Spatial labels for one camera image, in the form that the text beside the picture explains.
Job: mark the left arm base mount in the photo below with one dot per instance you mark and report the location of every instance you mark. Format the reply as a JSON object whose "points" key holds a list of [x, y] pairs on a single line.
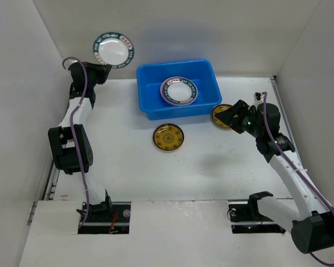
{"points": [[113, 222]]}

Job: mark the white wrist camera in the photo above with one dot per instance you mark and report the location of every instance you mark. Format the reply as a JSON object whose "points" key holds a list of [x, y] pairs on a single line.
{"points": [[259, 98], [67, 62]]}

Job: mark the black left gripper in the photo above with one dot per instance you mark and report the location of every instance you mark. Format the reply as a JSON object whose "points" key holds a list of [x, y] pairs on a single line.
{"points": [[103, 70]]}

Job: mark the green rim plate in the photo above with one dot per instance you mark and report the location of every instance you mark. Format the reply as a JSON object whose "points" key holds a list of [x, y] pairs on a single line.
{"points": [[190, 90], [113, 49]]}

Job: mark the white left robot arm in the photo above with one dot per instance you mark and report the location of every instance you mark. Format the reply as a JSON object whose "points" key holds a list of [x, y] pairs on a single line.
{"points": [[71, 150]]}

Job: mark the pink plate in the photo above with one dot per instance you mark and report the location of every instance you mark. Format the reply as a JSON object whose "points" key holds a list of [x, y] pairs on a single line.
{"points": [[172, 94]]}

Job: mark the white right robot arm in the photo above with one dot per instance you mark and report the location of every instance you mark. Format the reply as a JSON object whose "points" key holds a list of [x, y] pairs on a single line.
{"points": [[311, 224]]}

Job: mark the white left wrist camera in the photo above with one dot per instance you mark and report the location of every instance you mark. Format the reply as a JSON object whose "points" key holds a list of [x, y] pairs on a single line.
{"points": [[67, 62]]}

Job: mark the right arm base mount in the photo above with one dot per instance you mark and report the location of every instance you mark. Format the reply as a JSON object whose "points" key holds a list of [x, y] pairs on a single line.
{"points": [[246, 219]]}

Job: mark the blue plastic bin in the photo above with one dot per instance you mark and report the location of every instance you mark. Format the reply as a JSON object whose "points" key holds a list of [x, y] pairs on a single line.
{"points": [[150, 79]]}

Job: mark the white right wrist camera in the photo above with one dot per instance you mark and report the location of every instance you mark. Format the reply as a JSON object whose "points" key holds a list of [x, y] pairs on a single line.
{"points": [[259, 98]]}

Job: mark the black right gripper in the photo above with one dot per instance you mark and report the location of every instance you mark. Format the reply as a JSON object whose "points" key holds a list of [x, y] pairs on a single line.
{"points": [[238, 117]]}

